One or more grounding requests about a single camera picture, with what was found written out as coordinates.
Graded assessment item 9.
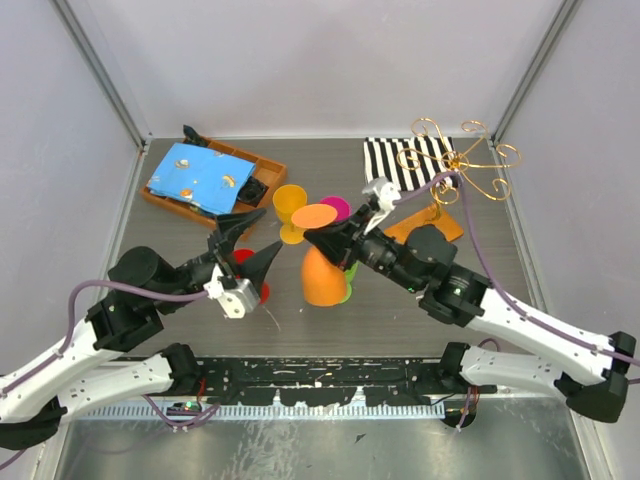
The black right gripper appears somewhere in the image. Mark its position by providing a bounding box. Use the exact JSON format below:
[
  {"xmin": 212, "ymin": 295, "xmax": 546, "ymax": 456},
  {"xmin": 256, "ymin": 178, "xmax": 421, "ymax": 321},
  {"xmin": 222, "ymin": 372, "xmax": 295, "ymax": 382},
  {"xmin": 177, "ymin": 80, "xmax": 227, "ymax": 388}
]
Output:
[{"xmin": 304, "ymin": 203, "xmax": 423, "ymax": 294}]

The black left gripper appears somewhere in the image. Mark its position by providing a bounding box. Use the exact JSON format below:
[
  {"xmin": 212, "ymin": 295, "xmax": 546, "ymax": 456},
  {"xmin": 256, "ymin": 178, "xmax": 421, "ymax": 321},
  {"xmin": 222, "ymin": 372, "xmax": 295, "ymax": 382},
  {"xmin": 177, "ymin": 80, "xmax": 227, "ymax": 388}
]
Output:
[{"xmin": 156, "ymin": 206, "xmax": 286, "ymax": 316}]

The orange plastic wine glass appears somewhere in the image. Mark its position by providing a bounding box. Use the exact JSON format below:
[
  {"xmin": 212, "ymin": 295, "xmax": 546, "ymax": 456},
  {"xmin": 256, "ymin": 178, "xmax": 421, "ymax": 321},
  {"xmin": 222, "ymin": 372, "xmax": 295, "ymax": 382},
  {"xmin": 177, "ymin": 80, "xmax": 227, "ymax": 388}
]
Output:
[{"xmin": 291, "ymin": 202, "xmax": 350, "ymax": 307}]

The gold wire glass rack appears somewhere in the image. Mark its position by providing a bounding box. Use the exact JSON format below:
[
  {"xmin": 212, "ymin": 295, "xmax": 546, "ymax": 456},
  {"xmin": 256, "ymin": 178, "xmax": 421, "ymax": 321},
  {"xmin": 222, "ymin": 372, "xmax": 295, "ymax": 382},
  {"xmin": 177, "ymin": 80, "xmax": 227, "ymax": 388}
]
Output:
[{"xmin": 385, "ymin": 118, "xmax": 522, "ymax": 243}]

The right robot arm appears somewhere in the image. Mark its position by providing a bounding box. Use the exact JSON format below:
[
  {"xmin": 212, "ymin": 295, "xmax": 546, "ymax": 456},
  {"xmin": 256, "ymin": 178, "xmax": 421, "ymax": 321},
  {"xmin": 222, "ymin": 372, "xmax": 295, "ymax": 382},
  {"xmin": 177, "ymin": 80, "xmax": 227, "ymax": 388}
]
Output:
[{"xmin": 304, "ymin": 216, "xmax": 636, "ymax": 423}]

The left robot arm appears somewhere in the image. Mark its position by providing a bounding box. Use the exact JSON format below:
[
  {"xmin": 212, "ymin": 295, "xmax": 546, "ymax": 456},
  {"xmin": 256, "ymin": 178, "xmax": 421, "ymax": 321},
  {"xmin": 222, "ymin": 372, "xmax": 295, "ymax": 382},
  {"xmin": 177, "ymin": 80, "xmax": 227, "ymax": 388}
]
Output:
[{"xmin": 1, "ymin": 208, "xmax": 282, "ymax": 451}]

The red plastic wine glass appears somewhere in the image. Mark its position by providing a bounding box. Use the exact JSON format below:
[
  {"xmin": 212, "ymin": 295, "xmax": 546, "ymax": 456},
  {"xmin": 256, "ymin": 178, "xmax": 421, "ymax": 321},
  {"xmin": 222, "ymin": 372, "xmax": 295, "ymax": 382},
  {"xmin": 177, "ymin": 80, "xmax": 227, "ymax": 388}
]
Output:
[{"xmin": 233, "ymin": 248, "xmax": 270, "ymax": 305}]

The green plastic wine glass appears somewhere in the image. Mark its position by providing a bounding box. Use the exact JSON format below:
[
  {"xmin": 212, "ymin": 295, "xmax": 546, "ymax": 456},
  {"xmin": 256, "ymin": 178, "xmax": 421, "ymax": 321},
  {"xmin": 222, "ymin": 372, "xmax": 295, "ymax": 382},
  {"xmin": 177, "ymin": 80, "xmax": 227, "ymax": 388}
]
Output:
[{"xmin": 342, "ymin": 262, "xmax": 358, "ymax": 303}]

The pink plastic wine glass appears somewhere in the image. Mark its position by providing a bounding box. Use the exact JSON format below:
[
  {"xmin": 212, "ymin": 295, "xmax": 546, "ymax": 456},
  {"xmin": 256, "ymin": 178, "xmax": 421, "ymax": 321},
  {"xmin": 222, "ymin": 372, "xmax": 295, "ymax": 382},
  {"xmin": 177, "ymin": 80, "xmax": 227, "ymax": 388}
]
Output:
[{"xmin": 320, "ymin": 196, "xmax": 351, "ymax": 222}]

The yellow plastic wine glass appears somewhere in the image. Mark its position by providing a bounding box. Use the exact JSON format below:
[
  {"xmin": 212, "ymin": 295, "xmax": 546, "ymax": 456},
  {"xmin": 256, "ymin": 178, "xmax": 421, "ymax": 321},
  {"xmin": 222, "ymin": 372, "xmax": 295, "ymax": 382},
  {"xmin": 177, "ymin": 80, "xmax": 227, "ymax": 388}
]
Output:
[{"xmin": 272, "ymin": 184, "xmax": 307, "ymax": 245}]

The black item in tray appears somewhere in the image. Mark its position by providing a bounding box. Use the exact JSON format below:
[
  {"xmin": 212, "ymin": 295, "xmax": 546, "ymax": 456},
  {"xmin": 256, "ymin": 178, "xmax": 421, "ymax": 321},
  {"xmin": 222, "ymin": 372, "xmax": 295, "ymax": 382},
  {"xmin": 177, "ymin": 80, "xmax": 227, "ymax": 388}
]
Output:
[{"xmin": 237, "ymin": 176, "xmax": 268, "ymax": 207}]

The wooden compartment tray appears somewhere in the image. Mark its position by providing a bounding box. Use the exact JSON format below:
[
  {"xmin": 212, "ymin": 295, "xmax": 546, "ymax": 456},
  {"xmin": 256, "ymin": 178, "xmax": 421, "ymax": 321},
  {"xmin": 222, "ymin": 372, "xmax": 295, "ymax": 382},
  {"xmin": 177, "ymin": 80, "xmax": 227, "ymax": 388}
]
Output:
[{"xmin": 139, "ymin": 140, "xmax": 288, "ymax": 229}]

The blue patterned cloth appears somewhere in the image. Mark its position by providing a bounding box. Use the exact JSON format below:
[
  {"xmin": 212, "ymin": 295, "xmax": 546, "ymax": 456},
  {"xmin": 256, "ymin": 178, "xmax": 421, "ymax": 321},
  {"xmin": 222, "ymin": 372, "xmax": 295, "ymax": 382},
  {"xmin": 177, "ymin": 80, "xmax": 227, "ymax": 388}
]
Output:
[{"xmin": 147, "ymin": 143, "xmax": 255, "ymax": 215}]

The black white striped cloth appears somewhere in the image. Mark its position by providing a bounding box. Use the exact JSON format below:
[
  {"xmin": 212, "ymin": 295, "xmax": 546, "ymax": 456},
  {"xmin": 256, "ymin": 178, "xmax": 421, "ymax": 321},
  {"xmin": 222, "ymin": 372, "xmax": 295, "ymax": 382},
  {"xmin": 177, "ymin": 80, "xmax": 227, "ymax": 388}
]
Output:
[{"xmin": 363, "ymin": 136, "xmax": 454, "ymax": 192}]

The dark patterned cloth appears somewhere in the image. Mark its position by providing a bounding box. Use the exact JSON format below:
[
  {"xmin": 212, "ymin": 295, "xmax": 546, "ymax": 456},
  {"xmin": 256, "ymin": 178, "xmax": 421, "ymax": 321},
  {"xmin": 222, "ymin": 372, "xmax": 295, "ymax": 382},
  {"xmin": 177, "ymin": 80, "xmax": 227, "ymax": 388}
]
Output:
[{"xmin": 183, "ymin": 125, "xmax": 210, "ymax": 148}]

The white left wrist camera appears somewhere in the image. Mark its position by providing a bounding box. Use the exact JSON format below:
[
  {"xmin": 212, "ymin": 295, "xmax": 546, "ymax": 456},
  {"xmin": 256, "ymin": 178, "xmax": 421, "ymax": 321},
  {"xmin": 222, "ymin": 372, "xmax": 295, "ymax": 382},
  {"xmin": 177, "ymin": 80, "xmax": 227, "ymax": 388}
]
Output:
[{"xmin": 203, "ymin": 265, "xmax": 260, "ymax": 319}]

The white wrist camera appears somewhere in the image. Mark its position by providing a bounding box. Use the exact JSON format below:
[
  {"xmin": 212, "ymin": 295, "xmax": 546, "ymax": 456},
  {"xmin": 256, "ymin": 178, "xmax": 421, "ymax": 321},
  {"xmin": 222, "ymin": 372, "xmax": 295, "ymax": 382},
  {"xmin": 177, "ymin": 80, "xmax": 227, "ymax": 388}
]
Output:
[
  {"xmin": 203, "ymin": 265, "xmax": 260, "ymax": 319},
  {"xmin": 362, "ymin": 177, "xmax": 402, "ymax": 234}
]

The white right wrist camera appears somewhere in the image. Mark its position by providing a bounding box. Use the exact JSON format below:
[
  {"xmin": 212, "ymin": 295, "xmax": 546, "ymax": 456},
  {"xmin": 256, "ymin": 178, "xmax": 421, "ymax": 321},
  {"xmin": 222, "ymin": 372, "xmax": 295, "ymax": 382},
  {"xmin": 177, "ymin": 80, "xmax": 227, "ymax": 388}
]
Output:
[{"xmin": 362, "ymin": 177, "xmax": 402, "ymax": 234}]

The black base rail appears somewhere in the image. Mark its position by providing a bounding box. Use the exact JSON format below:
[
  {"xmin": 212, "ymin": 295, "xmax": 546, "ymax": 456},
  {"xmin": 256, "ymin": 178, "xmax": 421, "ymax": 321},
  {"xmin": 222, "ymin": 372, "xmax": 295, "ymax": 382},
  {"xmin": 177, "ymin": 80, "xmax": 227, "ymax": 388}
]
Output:
[{"xmin": 144, "ymin": 355, "xmax": 501, "ymax": 407}]

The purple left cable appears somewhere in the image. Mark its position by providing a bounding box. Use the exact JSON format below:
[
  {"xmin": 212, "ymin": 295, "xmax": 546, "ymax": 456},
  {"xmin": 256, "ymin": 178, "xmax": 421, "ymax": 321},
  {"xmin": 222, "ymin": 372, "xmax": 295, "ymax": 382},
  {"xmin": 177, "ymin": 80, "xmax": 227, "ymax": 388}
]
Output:
[{"xmin": 0, "ymin": 279, "xmax": 209, "ymax": 451}]

